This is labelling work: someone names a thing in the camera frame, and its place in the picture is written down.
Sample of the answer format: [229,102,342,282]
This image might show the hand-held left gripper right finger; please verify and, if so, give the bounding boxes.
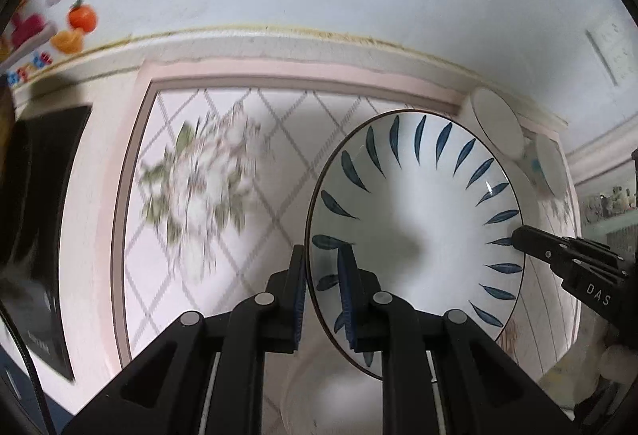
[337,246,580,435]

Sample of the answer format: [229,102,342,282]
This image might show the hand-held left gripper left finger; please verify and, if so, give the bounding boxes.
[62,244,307,435]

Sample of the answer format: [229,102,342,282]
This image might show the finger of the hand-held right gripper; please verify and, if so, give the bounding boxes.
[511,225,630,282]

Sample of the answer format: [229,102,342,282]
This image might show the white plate with blue leaves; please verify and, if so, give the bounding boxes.
[305,110,525,380]

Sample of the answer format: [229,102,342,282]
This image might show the person's right hand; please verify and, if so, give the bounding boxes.
[598,344,638,384]

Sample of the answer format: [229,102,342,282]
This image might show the white round container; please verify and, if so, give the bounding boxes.
[471,87,525,163]
[532,134,570,197]

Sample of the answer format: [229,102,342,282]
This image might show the black induction cooker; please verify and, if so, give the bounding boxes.
[0,103,94,384]

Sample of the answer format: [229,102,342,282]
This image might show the white wall socket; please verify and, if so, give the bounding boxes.
[585,14,638,88]

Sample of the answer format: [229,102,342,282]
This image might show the black cable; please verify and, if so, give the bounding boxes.
[0,303,57,435]

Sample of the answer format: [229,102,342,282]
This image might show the fruit wall sticker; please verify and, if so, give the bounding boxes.
[0,0,100,88]

